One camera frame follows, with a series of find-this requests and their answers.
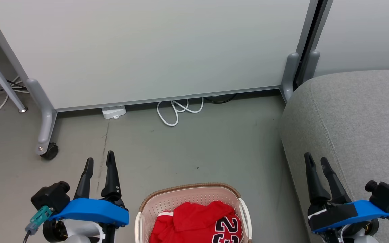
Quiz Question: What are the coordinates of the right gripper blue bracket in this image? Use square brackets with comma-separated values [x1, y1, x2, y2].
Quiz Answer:
[304, 152, 389, 243]

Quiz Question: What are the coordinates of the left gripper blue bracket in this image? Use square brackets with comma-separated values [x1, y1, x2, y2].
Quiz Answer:
[43, 151, 130, 243]

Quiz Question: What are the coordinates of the red basketball jersey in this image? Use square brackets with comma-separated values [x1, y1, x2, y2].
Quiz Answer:
[149, 201, 243, 243]

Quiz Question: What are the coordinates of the grey fabric sofa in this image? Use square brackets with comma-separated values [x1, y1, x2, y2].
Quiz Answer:
[280, 69, 389, 243]

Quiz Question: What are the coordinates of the white power adapter box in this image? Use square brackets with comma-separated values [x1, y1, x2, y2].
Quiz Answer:
[102, 106, 127, 120]

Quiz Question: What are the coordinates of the grey partition foot with caster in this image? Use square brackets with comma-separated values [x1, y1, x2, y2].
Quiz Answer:
[26, 78, 59, 160]

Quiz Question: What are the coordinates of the cream perforated laundry basket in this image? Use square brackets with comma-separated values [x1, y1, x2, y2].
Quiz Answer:
[134, 183, 252, 243]

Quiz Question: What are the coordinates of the wide white partition panel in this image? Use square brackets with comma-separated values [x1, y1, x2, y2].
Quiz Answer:
[0, 0, 320, 112]

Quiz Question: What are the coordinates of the narrow white partition panel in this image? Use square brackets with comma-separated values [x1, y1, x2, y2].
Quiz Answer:
[311, 0, 389, 77]

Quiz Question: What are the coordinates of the looped white cable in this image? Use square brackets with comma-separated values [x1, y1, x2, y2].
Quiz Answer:
[156, 97, 204, 127]

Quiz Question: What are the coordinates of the bundle of black cables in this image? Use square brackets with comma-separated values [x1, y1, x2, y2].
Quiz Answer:
[0, 79, 28, 114]

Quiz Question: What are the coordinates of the black floor cable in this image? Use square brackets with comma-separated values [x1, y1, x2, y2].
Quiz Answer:
[203, 94, 237, 104]

